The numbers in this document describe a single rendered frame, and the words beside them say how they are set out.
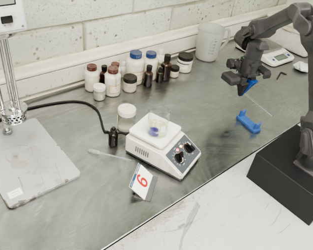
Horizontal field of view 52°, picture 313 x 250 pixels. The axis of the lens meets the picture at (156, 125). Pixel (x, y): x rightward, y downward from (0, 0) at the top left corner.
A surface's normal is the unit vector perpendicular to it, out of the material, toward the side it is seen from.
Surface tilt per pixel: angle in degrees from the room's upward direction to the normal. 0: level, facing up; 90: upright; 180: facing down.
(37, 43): 90
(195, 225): 0
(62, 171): 0
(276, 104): 0
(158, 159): 90
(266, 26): 94
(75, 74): 90
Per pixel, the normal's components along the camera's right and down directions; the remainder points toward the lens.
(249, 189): 0.11, -0.77
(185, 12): 0.64, 0.54
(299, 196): -0.76, 0.34
